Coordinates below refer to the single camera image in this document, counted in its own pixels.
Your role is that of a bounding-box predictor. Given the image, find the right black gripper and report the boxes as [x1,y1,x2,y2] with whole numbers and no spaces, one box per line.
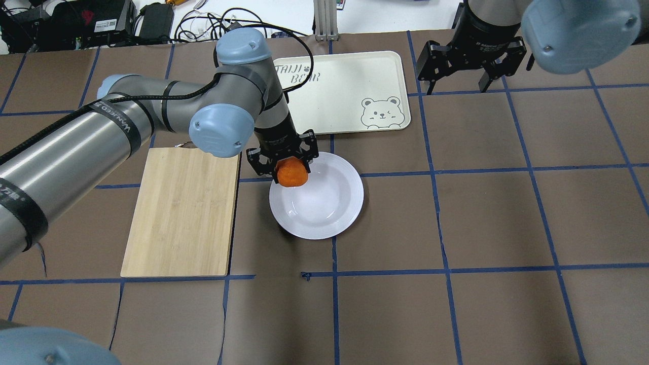
[416,30,527,96]

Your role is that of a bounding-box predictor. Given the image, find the cream bear tray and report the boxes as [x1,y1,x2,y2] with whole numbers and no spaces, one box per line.
[274,51,412,135]

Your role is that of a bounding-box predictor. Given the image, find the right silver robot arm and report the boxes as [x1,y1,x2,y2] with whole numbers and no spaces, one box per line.
[415,1,647,94]

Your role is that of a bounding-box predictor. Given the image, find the aluminium frame post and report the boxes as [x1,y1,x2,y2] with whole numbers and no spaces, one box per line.
[313,0,339,42]

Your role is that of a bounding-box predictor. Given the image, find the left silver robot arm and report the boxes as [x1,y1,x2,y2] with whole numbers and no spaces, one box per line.
[2,24,318,266]

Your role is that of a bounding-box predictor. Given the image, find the black computer box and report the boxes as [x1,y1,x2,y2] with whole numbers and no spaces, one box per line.
[2,1,136,54]

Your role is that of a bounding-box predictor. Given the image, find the wooden cutting board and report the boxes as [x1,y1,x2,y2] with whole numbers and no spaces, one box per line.
[120,147,240,279]

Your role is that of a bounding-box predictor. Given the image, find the orange fruit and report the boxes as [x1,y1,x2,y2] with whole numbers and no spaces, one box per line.
[276,156,309,188]

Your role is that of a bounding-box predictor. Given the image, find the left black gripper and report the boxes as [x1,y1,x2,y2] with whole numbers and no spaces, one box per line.
[246,114,319,182]

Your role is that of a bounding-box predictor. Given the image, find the black power adapter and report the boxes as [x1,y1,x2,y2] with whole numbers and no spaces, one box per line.
[137,3,174,45]

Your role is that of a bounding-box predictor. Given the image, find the white round plate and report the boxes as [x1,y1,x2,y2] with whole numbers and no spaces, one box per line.
[269,152,365,240]

